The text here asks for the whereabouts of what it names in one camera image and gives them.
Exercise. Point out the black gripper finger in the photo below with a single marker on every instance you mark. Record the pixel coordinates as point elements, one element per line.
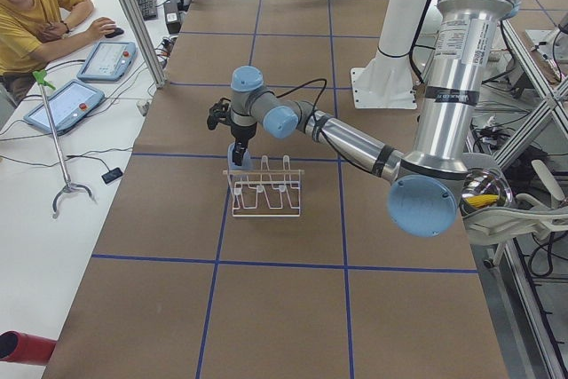
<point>238,153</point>

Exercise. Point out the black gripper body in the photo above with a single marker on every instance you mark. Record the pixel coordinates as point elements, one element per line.
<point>242,132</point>

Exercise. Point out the blue plastic cup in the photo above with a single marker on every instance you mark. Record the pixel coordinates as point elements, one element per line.
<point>247,165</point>

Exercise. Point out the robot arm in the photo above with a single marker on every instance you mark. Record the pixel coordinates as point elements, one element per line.
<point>426,183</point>

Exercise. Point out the white cup holder rack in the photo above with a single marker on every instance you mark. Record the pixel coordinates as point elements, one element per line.
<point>266,192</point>

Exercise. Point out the small black device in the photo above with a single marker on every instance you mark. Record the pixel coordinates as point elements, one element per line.
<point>112,175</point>

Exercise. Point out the upper teach pendant tablet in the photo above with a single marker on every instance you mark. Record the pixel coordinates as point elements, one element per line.
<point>107,62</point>

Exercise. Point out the teach pendant tablet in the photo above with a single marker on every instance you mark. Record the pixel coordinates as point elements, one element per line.
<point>107,62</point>
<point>71,103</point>

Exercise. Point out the black computer mouse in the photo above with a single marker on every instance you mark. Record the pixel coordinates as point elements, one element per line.
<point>116,32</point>

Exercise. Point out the lower teach pendant tablet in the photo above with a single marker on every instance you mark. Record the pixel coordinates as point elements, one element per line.
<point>71,103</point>

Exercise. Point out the metal reacher grabber tool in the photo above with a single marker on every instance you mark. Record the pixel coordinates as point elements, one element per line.
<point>69,186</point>

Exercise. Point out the person in yellow shirt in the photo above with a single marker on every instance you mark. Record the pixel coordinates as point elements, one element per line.
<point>36,32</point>

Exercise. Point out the pot with yellow item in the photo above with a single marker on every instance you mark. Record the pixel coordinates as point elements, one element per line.
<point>485,188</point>

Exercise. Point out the red cylinder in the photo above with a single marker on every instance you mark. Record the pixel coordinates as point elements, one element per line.
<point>23,348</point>

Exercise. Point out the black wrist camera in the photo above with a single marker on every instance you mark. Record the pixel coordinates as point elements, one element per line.
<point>219,113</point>

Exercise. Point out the aluminium frame post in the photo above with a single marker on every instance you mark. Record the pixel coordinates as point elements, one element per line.
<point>145,45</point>

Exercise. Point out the white pedestal column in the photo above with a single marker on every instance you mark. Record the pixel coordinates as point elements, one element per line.
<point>386,82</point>

